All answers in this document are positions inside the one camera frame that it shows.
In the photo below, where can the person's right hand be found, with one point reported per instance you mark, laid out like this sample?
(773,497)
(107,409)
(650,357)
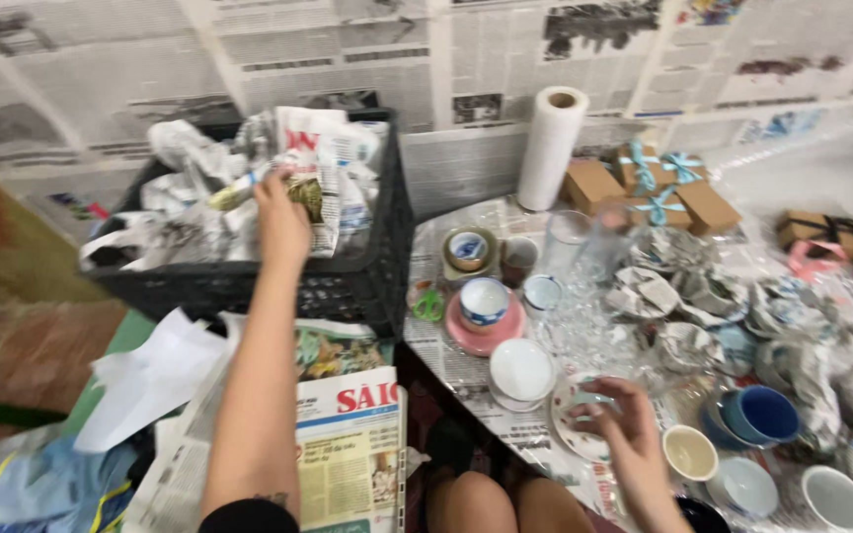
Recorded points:
(630,429)

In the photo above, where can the person's left hand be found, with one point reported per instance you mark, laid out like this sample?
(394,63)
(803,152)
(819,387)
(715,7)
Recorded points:
(282,226)

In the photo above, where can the person's right fingers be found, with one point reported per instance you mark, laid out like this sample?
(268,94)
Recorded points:
(588,414)

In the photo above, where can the person's left fingers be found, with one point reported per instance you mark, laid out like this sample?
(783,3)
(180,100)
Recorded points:
(269,185)

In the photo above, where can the newspaper bundle with gold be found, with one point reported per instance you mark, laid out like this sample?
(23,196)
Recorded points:
(309,198)

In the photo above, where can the floral white plate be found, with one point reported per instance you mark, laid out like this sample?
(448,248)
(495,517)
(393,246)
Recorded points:
(571,437)

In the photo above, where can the heap of newspaper wrapped items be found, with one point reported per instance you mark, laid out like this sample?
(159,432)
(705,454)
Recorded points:
(189,200)

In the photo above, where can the group of clear glassware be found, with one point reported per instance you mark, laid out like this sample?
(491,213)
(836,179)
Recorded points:
(589,318)

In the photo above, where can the cream cup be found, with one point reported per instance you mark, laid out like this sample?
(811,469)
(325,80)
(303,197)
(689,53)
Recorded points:
(690,453)

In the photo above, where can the pink saucer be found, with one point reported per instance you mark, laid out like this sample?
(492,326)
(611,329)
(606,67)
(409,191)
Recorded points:
(486,339)

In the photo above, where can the person's legs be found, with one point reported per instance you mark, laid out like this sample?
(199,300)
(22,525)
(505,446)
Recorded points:
(500,507)

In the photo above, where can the white cup with blue rim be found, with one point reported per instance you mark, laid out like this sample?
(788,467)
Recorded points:
(543,293)

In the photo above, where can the black plastic crate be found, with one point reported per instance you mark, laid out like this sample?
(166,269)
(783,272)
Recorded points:
(352,289)

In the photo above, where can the blue patterned white cup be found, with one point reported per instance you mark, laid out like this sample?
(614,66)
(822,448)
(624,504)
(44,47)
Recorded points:
(483,303)

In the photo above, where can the black bowl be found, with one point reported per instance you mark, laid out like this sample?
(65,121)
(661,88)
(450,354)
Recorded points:
(702,517)

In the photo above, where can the group of newspaper wrapped crockery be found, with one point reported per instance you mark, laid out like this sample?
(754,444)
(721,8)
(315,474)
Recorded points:
(700,296)

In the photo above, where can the brown ceramic cup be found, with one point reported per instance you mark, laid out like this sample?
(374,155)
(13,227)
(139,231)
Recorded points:
(518,260)

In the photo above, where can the dark blue cup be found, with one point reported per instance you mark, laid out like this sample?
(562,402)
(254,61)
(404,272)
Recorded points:
(760,416)

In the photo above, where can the light blue bowl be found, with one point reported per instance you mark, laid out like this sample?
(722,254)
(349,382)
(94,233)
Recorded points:
(745,487)

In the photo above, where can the clear drinking glass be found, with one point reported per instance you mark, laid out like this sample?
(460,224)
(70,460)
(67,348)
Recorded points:
(566,240)

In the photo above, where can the brown packing tape roll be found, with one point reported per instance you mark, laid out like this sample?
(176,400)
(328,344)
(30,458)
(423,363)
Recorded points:
(456,268)

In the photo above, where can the small blue white cup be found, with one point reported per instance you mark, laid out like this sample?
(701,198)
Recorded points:
(469,247)

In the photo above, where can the brown box with blue ribbon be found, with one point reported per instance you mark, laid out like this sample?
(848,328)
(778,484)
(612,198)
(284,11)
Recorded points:
(660,209)
(684,167)
(640,169)

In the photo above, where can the plain brown cardboard box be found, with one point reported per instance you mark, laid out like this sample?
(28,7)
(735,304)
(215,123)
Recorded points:
(591,186)

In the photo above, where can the white paper sheets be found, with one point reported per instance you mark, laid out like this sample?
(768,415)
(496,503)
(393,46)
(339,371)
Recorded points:
(149,385)

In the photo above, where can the stack of newspapers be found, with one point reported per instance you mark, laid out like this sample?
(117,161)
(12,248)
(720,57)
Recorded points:
(352,451)

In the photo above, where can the long brown cardboard box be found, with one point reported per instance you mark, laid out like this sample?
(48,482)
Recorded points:
(709,207)

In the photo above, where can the white grey cup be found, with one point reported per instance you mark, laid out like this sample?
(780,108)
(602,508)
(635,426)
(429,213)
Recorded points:
(835,500)

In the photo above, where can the white paper roll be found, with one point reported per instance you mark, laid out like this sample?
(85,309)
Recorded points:
(549,152)

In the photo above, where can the pink ribbon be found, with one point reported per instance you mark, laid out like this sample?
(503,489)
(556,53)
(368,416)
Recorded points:
(811,260)

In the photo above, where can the brown box with black ribbon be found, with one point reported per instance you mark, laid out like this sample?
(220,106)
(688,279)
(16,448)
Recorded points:
(819,231)

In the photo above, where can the person's black sleeve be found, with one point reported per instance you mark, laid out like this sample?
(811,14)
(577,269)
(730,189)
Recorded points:
(249,518)

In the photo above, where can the blue plastic bag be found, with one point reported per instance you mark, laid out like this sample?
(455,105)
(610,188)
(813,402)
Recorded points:
(49,488)

